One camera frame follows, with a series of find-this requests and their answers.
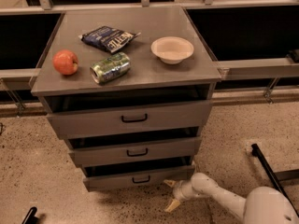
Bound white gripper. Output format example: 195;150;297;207
164;179;197;213

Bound grey bottom drawer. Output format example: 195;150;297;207
83;156;195;191

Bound grey drawer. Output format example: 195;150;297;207
83;156;195;191
70;137;201;167
47;101;212;139

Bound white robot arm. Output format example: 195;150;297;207
164;173;299;224

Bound grey middle drawer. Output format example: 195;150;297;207
70;137;201;167

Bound grey metal drawer cabinet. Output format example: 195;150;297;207
30;5;222;170

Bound grey top drawer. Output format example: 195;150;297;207
47;101;212;139

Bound green soda can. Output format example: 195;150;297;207
90;52;131;84

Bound black object bottom left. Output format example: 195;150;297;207
21;207;38;224

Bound white bowl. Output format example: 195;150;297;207
150;36;194;64

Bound blue kettle chips bag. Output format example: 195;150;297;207
79;26;139;54

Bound red apple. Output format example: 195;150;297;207
52;49;78;76

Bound grey metal rail right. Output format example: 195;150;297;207
215;58;299;80

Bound grey metal rail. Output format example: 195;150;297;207
215;58;299;80
0;68;40;91

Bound grey metal rail left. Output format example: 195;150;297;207
0;68;40;91

